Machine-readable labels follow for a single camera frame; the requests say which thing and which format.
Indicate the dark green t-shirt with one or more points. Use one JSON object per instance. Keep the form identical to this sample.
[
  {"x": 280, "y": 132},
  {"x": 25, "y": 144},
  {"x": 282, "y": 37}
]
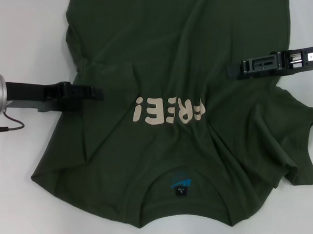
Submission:
[{"x": 162, "y": 57}]

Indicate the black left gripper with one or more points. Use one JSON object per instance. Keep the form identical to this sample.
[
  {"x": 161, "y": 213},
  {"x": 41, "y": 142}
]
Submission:
[{"x": 29, "y": 90}]

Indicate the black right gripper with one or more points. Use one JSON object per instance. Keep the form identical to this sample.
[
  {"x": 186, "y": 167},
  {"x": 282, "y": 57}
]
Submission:
[{"x": 303, "y": 60}]

